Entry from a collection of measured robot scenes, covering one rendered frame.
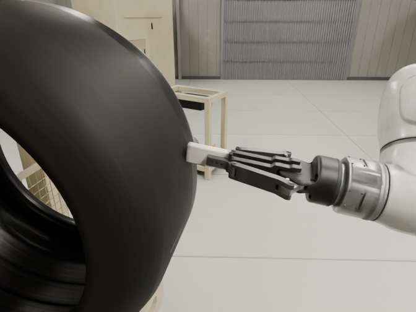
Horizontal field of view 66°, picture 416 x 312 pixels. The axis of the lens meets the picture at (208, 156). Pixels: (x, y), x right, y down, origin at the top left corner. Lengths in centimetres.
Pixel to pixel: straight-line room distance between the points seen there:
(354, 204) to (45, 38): 45
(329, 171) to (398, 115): 16
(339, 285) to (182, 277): 93
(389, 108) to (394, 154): 9
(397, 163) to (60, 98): 46
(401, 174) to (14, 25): 53
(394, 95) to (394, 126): 6
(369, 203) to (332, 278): 171
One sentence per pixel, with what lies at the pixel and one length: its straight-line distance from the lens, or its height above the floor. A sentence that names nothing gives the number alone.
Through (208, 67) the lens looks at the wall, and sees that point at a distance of 826.
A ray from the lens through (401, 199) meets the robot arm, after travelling 51.
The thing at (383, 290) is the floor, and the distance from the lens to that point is 224.
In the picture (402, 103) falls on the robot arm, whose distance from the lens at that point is 59.
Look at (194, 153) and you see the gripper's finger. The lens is 51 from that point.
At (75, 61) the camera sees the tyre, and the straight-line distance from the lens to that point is 42.
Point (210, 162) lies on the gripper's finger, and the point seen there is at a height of 124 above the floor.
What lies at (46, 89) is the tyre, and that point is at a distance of 39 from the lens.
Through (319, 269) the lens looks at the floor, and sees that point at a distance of 222.
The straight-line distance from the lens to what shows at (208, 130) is 288.
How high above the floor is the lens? 144
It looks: 24 degrees down
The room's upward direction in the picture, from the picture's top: straight up
